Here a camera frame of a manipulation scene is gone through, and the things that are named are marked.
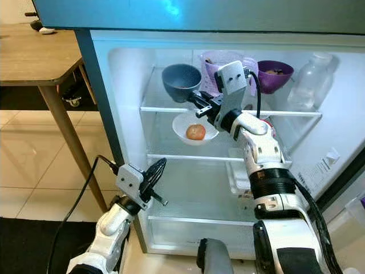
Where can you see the red round fruit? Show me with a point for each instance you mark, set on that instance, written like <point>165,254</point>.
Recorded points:
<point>195,132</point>

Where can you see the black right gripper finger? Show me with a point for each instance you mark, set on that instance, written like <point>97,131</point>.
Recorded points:
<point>197,96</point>
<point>199,107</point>

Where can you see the glass fridge shelf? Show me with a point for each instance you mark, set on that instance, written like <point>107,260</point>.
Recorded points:
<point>182,205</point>
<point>151,98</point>
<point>159,149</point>

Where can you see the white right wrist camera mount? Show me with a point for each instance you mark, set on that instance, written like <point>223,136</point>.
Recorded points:
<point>231,83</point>

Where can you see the dark blue cup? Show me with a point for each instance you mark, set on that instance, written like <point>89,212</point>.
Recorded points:
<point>181,80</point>

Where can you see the clear fridge crisper drawer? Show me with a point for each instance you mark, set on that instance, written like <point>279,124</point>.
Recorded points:
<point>182,237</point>

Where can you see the black floor mat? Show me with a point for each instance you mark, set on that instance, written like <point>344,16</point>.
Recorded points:
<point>28,245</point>

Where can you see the white computer mouse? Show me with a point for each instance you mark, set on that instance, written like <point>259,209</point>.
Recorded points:
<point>47,30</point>

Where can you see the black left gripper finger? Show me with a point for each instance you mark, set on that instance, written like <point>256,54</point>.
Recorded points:
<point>149,178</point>
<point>163,174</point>

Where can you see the pink transparent measuring jug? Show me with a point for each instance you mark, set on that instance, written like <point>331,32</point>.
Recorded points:
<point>211,68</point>

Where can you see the grey robot leg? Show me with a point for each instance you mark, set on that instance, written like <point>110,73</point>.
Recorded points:
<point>214,260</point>

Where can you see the purple bowl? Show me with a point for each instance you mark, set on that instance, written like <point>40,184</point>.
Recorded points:
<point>276,77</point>

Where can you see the white tray container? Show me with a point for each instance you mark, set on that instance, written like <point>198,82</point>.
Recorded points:
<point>239,171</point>

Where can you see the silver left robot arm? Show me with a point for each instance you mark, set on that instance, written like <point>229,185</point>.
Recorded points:
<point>108,228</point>

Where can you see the light wooden dining table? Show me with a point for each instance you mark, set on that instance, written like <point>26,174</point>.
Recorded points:
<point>34,57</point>

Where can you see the grey fridge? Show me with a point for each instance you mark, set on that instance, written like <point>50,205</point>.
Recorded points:
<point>205,14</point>

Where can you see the white bowl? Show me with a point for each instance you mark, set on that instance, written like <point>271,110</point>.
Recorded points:
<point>182,128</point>

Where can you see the clear plastic bottle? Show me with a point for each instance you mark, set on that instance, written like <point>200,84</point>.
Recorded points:
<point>311,83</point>

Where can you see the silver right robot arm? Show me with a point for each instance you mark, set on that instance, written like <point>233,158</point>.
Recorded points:
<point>259,142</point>

